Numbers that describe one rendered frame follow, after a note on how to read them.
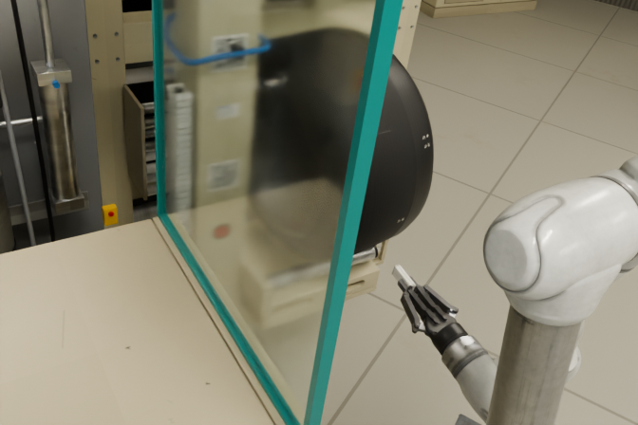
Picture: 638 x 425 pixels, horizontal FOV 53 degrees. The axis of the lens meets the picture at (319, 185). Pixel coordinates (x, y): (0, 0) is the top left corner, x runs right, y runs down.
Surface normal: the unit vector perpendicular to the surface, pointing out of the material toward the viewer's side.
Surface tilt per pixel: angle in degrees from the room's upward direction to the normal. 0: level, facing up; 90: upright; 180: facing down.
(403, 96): 41
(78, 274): 0
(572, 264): 67
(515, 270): 84
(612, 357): 0
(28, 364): 0
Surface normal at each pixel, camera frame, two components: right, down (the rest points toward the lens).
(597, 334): 0.12, -0.82
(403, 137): 0.55, 0.00
